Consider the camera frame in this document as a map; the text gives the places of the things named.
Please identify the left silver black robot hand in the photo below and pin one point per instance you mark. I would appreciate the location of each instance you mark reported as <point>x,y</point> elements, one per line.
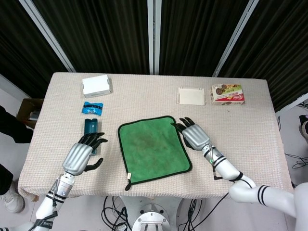
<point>77,156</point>

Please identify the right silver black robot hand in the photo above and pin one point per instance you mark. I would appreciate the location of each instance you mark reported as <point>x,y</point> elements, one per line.
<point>195,136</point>

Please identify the green cloth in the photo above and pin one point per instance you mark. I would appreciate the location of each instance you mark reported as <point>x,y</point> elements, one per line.
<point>151,149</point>

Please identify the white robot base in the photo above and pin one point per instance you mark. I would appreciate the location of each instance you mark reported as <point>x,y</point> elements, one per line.
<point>149,214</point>

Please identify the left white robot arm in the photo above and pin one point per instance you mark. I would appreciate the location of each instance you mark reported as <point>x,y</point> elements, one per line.
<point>62,187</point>

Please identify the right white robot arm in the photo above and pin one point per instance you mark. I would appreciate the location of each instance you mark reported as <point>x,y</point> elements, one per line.
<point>226,168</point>

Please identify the white flat tray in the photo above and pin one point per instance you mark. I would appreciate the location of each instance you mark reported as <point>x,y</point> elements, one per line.
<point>191,96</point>

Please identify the long teal box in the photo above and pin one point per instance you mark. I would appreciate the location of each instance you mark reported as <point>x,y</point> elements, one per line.
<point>90,126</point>

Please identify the blue snack packet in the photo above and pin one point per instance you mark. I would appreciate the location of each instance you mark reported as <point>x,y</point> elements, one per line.
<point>92,108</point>

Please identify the cookie box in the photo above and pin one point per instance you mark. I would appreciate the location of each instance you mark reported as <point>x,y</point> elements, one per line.
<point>227,95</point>

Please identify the beige waffle tablecloth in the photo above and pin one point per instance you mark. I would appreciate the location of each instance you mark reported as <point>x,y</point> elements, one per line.
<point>149,96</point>

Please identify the brown cardboard box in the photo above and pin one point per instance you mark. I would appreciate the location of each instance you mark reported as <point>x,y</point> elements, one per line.
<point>27,110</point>

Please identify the person in dark clothing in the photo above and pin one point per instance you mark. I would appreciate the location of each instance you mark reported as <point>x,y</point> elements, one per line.
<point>12,127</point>

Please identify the white cardboard box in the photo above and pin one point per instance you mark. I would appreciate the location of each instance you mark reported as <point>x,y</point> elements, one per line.
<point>96,86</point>

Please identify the white shoe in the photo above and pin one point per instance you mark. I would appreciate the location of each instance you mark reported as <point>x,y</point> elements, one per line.
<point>13,201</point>

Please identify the black pleated curtain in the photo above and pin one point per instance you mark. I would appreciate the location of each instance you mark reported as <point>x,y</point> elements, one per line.
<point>108,36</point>

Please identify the aluminium frame post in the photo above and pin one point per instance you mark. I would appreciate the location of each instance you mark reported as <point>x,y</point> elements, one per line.
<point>48,36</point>
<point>234,36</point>
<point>153,36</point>

